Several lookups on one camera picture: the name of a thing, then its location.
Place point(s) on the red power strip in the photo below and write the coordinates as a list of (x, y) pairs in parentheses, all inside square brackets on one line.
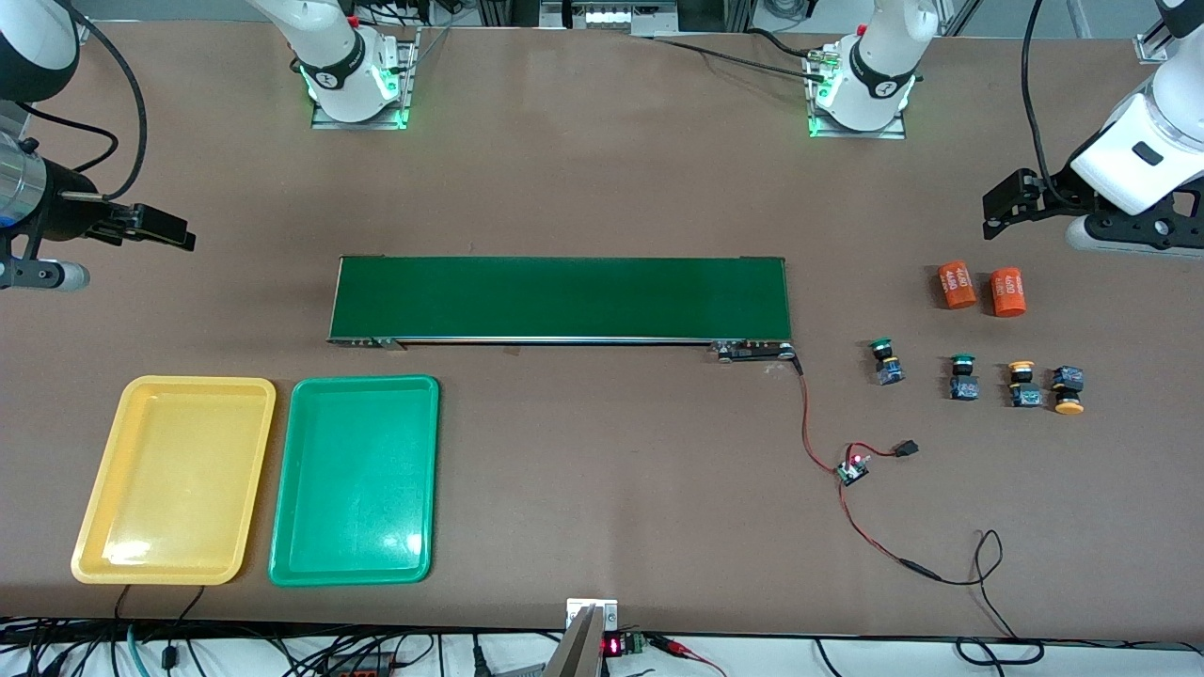
[(357, 670)]

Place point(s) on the orange 4680 cylinder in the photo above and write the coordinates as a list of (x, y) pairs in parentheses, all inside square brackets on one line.
[(958, 285), (1007, 292)]

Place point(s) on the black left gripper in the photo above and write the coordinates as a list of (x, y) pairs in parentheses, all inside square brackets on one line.
[(1055, 193)]

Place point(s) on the grey metal camera arm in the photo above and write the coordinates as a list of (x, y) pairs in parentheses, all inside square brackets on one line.
[(576, 653)]

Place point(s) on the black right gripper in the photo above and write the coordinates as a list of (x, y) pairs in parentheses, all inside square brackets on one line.
[(58, 203)]

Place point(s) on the red lead with black connector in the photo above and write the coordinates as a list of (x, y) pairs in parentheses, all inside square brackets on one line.
[(908, 448)]

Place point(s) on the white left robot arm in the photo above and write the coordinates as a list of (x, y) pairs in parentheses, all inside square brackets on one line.
[(1157, 132)]

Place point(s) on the green plastic tray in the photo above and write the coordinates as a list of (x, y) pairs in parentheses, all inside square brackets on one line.
[(357, 489)]

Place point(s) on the aluminium frame profile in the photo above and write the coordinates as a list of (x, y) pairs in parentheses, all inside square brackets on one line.
[(1149, 47)]

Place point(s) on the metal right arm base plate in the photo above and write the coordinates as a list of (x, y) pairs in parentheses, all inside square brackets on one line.
[(410, 66)]

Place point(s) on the green conveyor belt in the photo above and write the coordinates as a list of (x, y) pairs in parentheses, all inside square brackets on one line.
[(564, 296)]

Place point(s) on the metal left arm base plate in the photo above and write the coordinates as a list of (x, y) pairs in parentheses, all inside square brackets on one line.
[(865, 133)]

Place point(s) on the yellow push button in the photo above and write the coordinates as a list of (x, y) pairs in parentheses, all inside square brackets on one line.
[(1024, 385), (1069, 390)]

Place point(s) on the green push button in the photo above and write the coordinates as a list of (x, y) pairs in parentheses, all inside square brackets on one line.
[(886, 362), (963, 378)]

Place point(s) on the silver mounting bracket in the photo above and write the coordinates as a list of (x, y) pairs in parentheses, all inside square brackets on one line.
[(609, 616)]

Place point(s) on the small black controller board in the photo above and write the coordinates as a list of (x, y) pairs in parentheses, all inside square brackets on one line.
[(854, 470)]

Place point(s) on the red clip lead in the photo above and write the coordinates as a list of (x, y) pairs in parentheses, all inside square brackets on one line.
[(677, 647)]

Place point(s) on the white lit equipment box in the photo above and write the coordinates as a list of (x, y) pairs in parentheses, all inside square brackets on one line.
[(607, 17)]

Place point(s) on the yellow plastic tray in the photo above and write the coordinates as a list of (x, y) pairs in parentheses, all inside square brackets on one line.
[(169, 489)]

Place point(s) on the red digit display module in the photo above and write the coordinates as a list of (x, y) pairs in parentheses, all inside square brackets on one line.
[(613, 646)]

